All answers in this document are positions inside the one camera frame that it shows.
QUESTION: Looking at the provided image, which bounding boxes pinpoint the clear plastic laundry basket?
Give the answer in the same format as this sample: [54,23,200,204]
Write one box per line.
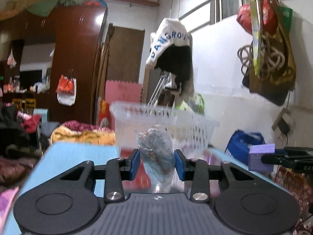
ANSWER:
[110,101,219,154]

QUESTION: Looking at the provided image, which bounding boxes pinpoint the clear crinkled plastic bag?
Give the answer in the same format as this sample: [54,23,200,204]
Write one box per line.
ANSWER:
[137,126,175,189]

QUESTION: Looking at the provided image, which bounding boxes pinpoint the red hanging plastic bag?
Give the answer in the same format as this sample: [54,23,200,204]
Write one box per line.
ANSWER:
[237,4,253,35]

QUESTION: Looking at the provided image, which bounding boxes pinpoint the yellow green hanging strap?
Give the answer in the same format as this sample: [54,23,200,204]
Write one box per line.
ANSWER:
[246,0,263,77]

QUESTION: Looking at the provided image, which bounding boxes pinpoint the yellow orange blanket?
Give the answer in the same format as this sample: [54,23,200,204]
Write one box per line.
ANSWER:
[50,126,116,146]

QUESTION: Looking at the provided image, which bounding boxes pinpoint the orange white hanging bag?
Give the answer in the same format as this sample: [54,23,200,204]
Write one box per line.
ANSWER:
[56,70,77,106]

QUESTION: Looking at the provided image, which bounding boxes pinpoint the blue fabric bag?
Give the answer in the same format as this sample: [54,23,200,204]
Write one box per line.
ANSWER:
[224,130,265,165]

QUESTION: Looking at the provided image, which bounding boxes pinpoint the dark red wooden wardrobe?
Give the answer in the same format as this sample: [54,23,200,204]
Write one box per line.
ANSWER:
[1,5,107,123]

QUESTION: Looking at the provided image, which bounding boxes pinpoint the pink foam mat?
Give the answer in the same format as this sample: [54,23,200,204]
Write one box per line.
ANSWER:
[104,80,142,103]

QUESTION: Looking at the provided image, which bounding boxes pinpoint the green white shopping bag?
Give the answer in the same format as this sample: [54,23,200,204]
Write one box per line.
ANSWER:
[176,93,205,115]

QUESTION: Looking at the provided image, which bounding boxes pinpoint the white bag blue letters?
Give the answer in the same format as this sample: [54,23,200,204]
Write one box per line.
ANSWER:
[146,18,194,97]

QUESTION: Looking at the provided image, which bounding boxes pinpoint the purple small box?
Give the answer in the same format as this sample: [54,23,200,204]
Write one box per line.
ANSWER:
[248,144,275,172]

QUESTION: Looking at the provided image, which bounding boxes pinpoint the coiled beige rope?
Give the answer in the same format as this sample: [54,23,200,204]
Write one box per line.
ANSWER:
[237,32,287,78]

